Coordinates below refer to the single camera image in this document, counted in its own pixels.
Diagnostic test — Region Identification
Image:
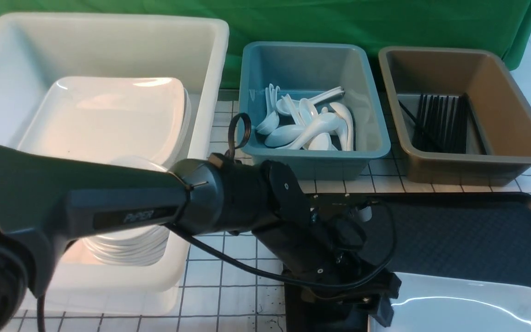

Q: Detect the black serving tray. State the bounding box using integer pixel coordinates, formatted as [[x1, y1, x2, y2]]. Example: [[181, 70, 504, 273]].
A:
[[285, 192, 531, 332]]

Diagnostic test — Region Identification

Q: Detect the brown plastic bin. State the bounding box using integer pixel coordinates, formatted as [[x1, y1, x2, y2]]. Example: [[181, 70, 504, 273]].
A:
[[378, 46, 531, 186]]

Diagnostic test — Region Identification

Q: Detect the teal plastic bin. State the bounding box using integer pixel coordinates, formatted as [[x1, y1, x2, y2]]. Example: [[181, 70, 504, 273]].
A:
[[239, 41, 391, 180]]

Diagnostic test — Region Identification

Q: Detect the stack of white square plates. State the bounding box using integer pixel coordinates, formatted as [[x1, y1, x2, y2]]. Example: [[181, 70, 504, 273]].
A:
[[18, 76, 192, 166]]

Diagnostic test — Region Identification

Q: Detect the pile of white spoons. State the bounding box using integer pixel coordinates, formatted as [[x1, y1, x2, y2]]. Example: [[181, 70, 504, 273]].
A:
[[254, 84, 355, 151]]

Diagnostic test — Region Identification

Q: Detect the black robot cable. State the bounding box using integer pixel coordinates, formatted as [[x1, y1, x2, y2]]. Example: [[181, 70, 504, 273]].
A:
[[37, 113, 397, 332]]

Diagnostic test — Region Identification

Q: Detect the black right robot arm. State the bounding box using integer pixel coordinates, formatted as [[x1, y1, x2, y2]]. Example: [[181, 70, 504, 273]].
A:
[[0, 145, 401, 332]]

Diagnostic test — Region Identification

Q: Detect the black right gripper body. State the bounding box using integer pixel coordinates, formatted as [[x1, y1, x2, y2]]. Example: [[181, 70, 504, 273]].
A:
[[252, 198, 401, 328]]

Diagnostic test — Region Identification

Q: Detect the large white square plate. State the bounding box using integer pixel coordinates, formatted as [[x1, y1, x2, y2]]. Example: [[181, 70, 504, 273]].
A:
[[367, 273, 531, 332]]

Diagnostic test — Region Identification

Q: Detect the large white plastic tub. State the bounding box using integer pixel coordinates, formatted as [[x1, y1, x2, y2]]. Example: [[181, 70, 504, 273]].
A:
[[0, 12, 229, 316]]

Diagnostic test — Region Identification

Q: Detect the green backdrop cloth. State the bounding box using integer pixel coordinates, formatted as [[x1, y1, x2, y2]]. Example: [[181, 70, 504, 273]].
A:
[[0, 0, 531, 89]]

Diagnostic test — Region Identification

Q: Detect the stack of white small bowls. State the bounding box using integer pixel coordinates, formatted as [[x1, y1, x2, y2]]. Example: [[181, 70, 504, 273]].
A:
[[82, 155, 173, 266]]

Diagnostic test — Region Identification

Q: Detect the bundle of black chopsticks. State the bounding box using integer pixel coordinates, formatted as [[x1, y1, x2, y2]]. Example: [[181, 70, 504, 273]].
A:
[[399, 93, 491, 155]]

